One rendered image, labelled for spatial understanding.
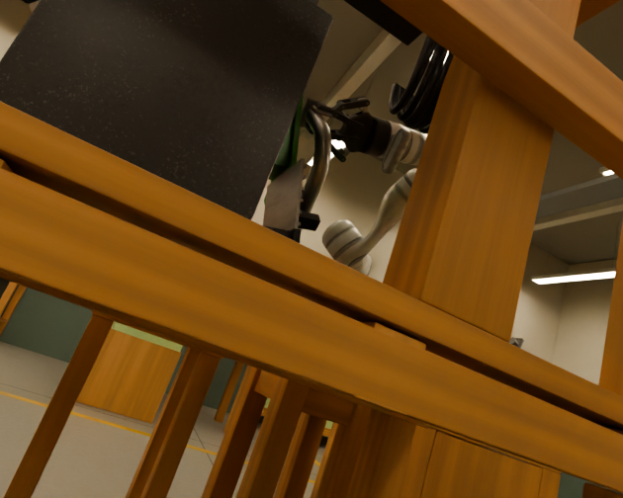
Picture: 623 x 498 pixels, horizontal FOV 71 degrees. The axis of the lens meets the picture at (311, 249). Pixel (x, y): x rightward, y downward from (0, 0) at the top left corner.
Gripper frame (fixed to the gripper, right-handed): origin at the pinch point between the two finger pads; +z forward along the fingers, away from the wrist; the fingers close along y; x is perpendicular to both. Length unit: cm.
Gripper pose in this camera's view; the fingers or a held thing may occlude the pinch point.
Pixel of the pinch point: (317, 120)
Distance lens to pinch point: 87.7
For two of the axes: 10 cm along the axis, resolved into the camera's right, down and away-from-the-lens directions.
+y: 3.4, -8.0, -4.9
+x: 2.3, 5.8, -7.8
